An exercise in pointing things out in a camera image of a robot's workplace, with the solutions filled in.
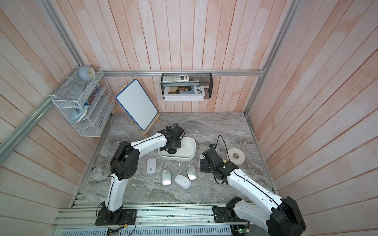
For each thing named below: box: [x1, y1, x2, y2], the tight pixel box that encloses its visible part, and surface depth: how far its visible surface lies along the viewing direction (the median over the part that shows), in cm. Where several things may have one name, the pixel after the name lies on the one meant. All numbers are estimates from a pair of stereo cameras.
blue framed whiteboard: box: [116, 79, 158, 132], surface depth 96 cm
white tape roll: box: [226, 147, 246, 166], surface depth 98 cm
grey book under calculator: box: [161, 79, 201, 88], surface depth 90 cm
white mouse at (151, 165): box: [146, 157, 157, 175], surface depth 90 cm
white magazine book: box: [163, 85, 206, 102], surface depth 95 cm
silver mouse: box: [161, 167, 172, 187], surface depth 88 cm
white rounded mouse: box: [186, 162, 198, 181], surface depth 90 cm
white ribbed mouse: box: [174, 174, 192, 190], surface depth 85 cm
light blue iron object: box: [70, 104, 91, 124], surface depth 81 cm
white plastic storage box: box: [157, 136, 196, 162], surface depth 95 cm
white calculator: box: [162, 74, 190, 84], surface depth 92 cm
